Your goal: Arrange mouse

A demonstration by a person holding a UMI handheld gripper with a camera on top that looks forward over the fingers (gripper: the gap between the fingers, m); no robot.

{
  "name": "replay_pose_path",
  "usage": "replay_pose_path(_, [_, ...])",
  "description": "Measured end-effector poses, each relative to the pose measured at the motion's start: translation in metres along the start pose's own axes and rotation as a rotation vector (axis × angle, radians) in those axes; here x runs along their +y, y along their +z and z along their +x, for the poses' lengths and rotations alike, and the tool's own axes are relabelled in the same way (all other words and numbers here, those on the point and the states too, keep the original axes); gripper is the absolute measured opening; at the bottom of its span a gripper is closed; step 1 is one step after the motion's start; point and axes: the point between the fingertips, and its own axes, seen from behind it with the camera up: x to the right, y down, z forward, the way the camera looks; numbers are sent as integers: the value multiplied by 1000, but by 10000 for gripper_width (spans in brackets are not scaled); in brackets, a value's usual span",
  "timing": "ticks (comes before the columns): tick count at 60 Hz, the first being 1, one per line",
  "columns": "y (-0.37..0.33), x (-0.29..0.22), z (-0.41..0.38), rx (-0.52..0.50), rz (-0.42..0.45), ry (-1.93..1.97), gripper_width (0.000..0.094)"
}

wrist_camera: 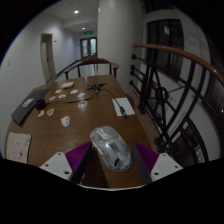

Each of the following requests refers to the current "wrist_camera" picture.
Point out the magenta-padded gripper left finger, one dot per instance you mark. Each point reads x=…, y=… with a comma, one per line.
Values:
x=58, y=164

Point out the grey-white label sticker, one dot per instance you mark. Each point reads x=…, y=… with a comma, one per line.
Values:
x=28, y=102

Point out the small white box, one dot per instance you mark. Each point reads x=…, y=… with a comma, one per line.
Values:
x=67, y=85

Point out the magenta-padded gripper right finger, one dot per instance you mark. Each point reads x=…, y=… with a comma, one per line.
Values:
x=163, y=165

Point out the small orange sticker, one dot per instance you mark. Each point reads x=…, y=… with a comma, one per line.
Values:
x=50, y=112

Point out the small white sticker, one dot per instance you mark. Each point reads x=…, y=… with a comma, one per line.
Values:
x=58, y=91
x=81, y=95
x=62, y=96
x=74, y=91

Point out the white paper sheet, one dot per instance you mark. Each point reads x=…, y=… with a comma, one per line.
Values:
x=126, y=105

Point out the small black block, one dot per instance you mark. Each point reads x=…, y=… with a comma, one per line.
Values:
x=40, y=104

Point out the white side door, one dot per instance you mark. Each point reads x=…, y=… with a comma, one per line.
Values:
x=45, y=60

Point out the green exit sign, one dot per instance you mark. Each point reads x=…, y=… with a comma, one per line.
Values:
x=88, y=32

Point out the red and white sticker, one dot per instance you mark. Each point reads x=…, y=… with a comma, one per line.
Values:
x=82, y=104

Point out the white outlined sticker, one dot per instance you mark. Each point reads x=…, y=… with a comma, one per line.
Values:
x=65, y=121

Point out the small beige sticker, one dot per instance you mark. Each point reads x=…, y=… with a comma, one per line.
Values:
x=40, y=113
x=52, y=98

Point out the black railing with wooden handrail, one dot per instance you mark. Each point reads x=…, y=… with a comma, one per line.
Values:
x=156, y=93

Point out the dark framed window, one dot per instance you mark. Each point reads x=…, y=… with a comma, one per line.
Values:
x=165, y=46

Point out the glass double door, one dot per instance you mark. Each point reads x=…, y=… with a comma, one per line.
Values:
x=88, y=47

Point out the black closed laptop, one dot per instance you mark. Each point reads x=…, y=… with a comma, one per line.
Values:
x=25, y=113

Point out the wooden armchair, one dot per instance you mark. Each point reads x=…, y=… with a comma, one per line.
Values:
x=95, y=61

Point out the white marble-print mouse pad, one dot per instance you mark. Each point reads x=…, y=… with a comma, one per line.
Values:
x=18, y=146

